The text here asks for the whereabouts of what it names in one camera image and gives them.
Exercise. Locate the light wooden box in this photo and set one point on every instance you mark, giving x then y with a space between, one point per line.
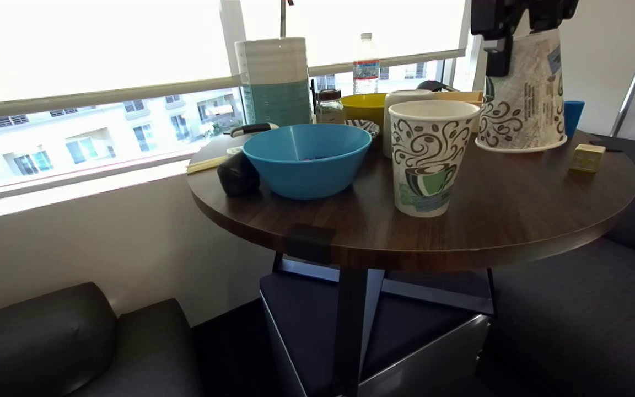
461 96

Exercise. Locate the small patterned bowl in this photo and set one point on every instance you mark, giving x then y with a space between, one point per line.
365 128

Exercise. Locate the thin bent rod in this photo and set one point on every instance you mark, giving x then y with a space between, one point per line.
286 18

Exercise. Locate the small black round object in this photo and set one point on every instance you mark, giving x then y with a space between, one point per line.
239 176

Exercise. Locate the dark table pedestal leg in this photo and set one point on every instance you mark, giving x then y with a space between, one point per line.
352 332

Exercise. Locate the dark fabric sofa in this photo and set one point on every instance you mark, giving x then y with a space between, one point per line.
590 315

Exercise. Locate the blue cup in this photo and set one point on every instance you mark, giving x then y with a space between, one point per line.
574 118

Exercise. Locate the white roller blind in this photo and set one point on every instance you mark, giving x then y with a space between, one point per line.
347 25
99 45

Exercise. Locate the blue-grey metal cross frame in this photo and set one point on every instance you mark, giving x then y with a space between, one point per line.
435 287

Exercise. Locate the white and teal canister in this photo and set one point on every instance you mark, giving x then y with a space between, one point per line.
276 80

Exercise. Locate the pale yellow cube block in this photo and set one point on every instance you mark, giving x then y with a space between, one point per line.
587 156

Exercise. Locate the clear plastic water bottle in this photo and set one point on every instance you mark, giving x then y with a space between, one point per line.
367 69

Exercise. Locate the patterned paper cup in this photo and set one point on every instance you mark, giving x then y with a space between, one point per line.
430 168
524 111

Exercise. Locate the yellow bowl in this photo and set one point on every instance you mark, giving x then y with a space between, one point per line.
365 107

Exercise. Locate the pale yellow flat object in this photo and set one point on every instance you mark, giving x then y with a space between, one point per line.
207 164

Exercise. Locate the blue plastic bowl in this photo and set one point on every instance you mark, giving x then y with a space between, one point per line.
308 166

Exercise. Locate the white window mullion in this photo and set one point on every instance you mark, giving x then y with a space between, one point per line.
233 36

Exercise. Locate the black leather armchair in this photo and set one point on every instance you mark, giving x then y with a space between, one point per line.
53 344

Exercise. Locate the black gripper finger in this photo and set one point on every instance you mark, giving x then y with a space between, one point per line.
553 11
497 23

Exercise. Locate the small glass jar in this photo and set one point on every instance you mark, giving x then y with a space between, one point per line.
330 107

